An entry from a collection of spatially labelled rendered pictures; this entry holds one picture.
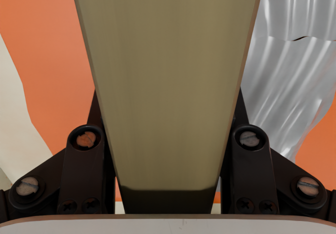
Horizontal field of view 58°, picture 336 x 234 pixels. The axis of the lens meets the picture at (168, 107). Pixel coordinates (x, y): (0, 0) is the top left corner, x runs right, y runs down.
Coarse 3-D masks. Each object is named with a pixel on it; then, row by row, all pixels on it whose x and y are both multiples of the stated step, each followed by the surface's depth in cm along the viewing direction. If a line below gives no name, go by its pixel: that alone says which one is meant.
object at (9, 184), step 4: (0, 168) 27; (0, 172) 27; (0, 176) 27; (4, 176) 27; (0, 180) 27; (4, 180) 27; (8, 180) 28; (0, 184) 27; (4, 184) 27; (8, 184) 28; (12, 184) 29; (0, 188) 27; (4, 188) 27; (8, 188) 28
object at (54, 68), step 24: (24, 48) 18; (48, 48) 18; (72, 48) 18; (24, 72) 19; (48, 72) 19; (72, 72) 19; (48, 96) 20; (72, 96) 20; (48, 120) 22; (72, 120) 22; (48, 144) 24; (312, 144) 24; (312, 168) 27; (216, 192) 30
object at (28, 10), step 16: (0, 0) 15; (16, 0) 15; (32, 0) 15; (48, 0) 15; (64, 0) 15; (0, 16) 16; (16, 16) 16; (32, 16) 16; (48, 16) 16; (64, 16) 16; (64, 32) 17; (80, 32) 17
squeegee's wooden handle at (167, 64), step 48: (96, 0) 4; (144, 0) 4; (192, 0) 4; (240, 0) 4; (96, 48) 5; (144, 48) 5; (192, 48) 5; (240, 48) 5; (144, 96) 6; (192, 96) 6; (144, 144) 7; (192, 144) 7; (144, 192) 8; (192, 192) 8
